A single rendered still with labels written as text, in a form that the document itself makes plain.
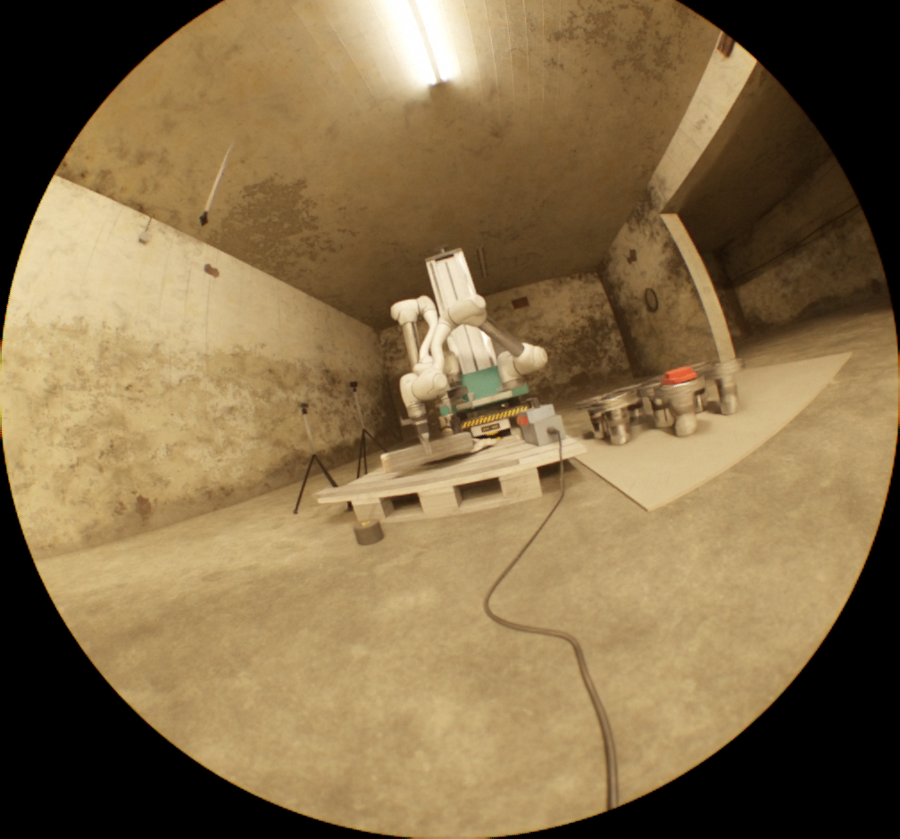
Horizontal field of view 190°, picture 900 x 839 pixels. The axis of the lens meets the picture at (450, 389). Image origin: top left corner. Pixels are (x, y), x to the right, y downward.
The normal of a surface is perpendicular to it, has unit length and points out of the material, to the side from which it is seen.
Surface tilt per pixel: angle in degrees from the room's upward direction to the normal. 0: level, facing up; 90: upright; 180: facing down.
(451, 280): 90
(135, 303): 90
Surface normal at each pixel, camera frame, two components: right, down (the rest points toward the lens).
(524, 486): -0.19, -0.04
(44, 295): 0.95, -0.26
